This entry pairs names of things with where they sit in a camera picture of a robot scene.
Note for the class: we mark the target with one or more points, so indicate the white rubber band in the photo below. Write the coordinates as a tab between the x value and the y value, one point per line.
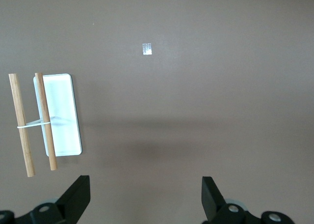
32	125

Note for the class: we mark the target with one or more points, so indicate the white rectangular tray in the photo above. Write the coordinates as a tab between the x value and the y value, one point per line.
63	111

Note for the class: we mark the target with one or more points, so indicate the small clear tape piece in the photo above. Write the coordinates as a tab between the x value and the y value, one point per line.
147	50

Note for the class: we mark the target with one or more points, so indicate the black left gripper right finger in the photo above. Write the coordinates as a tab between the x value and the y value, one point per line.
211	199

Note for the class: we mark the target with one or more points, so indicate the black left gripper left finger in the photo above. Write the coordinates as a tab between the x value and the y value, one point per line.
73	197

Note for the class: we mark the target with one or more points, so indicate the wooden stick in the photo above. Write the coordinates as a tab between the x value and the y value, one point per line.
43	101
17	101

